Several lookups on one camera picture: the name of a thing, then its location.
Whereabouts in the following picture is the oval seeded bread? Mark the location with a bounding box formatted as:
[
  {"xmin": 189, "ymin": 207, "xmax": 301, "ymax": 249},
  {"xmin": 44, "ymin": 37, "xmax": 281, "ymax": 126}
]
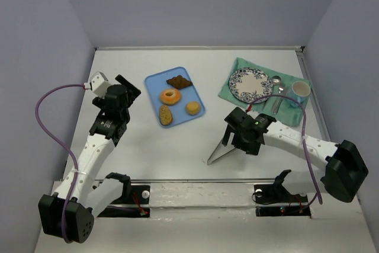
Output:
[{"xmin": 159, "ymin": 105, "xmax": 173, "ymax": 126}]

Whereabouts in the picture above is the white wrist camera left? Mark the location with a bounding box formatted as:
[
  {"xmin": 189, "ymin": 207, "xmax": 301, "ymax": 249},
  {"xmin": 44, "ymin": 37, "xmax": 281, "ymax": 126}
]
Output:
[{"xmin": 89, "ymin": 72, "xmax": 111, "ymax": 98}]

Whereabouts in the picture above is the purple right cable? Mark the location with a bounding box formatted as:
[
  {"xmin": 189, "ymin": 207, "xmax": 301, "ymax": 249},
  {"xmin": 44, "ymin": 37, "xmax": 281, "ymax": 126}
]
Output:
[{"xmin": 247, "ymin": 94, "xmax": 323, "ymax": 205}]

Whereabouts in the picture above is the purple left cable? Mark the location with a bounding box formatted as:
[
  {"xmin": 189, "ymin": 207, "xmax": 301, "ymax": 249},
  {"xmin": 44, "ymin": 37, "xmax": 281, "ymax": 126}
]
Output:
[{"xmin": 35, "ymin": 83, "xmax": 89, "ymax": 244}]

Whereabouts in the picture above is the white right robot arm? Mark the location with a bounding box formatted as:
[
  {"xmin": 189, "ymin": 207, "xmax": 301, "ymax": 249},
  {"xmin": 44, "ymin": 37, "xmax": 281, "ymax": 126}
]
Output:
[{"xmin": 218, "ymin": 107, "xmax": 368, "ymax": 204}]

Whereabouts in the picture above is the purple cable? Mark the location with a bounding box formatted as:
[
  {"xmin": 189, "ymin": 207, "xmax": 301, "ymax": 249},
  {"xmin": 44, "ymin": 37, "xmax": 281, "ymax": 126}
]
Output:
[
  {"xmin": 247, "ymin": 94, "xmax": 323, "ymax": 205},
  {"xmin": 35, "ymin": 83, "xmax": 89, "ymax": 244}
]

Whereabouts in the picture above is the orange glazed donut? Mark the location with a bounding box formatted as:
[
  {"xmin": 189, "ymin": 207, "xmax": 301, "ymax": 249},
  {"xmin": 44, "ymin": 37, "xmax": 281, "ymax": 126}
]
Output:
[{"xmin": 160, "ymin": 88, "xmax": 181, "ymax": 105}]

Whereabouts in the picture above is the blue plastic tray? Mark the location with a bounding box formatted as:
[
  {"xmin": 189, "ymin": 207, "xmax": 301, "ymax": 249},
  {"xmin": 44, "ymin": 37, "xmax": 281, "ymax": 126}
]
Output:
[{"xmin": 144, "ymin": 66, "xmax": 205, "ymax": 128}]

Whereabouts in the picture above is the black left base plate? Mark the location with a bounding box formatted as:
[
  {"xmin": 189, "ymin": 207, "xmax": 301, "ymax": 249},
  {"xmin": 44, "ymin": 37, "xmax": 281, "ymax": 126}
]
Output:
[{"xmin": 98, "ymin": 184, "xmax": 150, "ymax": 218}]

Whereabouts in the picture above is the blue floral plate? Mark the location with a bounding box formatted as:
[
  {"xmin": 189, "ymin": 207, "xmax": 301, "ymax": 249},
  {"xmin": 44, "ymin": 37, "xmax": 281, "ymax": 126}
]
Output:
[{"xmin": 228, "ymin": 68, "xmax": 274, "ymax": 104}]

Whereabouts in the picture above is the green cloth mat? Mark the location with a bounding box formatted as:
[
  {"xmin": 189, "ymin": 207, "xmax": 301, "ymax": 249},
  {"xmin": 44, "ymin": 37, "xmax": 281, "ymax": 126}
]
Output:
[{"xmin": 219, "ymin": 57, "xmax": 312, "ymax": 127}]

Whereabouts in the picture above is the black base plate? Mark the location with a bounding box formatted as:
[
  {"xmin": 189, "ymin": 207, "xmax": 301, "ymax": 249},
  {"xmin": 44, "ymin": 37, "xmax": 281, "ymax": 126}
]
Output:
[
  {"xmin": 252, "ymin": 184, "xmax": 311, "ymax": 217},
  {"xmin": 98, "ymin": 184, "xmax": 150, "ymax": 218}
]

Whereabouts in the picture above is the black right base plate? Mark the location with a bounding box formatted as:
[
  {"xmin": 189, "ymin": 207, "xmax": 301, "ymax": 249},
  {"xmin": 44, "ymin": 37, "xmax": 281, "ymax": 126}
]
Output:
[{"xmin": 252, "ymin": 184, "xmax": 311, "ymax": 217}]

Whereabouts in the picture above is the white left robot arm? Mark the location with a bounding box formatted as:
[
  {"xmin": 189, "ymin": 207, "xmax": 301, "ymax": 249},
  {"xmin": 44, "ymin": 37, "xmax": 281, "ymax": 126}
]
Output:
[{"xmin": 38, "ymin": 72, "xmax": 141, "ymax": 244}]

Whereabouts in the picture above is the small round bun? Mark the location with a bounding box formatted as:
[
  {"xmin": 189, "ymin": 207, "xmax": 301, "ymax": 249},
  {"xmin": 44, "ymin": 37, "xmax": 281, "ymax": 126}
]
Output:
[{"xmin": 185, "ymin": 101, "xmax": 201, "ymax": 116}]

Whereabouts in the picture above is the silver fork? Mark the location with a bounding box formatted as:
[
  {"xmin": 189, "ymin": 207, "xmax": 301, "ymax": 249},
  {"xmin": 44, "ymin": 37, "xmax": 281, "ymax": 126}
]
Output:
[{"xmin": 262, "ymin": 84, "xmax": 286, "ymax": 111}]

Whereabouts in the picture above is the dark brown croissant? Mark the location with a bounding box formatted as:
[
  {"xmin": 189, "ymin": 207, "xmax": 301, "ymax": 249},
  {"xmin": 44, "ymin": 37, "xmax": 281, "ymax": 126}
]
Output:
[{"xmin": 166, "ymin": 75, "xmax": 192, "ymax": 89}]

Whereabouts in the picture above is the silver spoon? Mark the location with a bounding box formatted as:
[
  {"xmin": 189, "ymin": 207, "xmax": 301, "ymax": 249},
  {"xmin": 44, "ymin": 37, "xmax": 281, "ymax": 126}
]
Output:
[{"xmin": 271, "ymin": 75, "xmax": 283, "ymax": 114}]

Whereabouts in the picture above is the light blue mug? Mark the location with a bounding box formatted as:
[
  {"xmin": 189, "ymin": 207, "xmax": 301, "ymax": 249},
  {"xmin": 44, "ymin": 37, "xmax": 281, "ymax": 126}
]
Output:
[{"xmin": 288, "ymin": 81, "xmax": 311, "ymax": 108}]

